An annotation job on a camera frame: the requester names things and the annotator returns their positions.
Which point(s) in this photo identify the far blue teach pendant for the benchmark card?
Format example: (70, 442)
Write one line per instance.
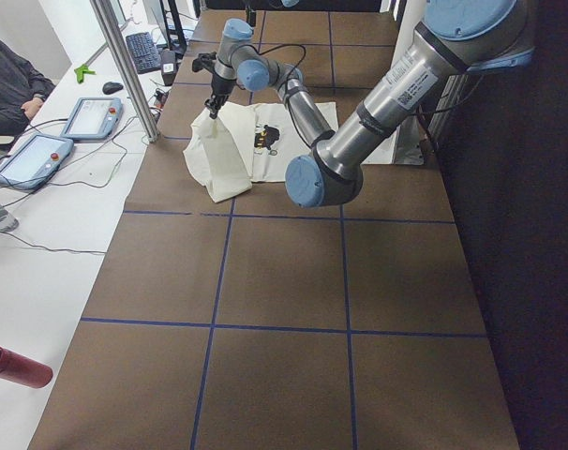
(93, 119)

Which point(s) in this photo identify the black keyboard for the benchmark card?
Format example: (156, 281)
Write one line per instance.
(143, 52)

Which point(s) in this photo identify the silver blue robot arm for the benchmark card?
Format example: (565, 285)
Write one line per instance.
(238, 61)
(452, 38)

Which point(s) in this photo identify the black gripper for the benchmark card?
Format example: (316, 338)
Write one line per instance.
(216, 86)

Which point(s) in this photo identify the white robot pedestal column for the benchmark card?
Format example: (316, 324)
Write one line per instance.
(402, 147)

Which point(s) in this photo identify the near blue teach pendant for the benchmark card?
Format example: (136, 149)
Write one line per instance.
(35, 162)

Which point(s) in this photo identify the green plastic clamp tool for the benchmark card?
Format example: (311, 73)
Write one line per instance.
(82, 71)

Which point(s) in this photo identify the black box white label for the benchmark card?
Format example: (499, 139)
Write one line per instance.
(169, 67)

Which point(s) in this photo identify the brown paper table cover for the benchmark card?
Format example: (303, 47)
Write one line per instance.
(256, 324)

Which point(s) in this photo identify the aluminium frame post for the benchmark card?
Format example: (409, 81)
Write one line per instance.
(108, 24)

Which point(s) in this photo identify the person in black jacket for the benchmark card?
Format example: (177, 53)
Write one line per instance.
(23, 91)

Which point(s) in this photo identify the black computer mouse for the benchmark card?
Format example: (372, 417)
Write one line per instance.
(111, 87)

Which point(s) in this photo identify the red cylinder bottle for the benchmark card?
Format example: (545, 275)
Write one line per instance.
(23, 370)

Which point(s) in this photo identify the blue teach pendant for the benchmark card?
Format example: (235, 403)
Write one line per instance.
(35, 162)
(93, 119)

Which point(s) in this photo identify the cream long-sleeve cat shirt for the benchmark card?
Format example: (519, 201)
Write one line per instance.
(243, 146)

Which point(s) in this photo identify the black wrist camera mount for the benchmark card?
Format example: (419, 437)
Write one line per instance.
(204, 61)

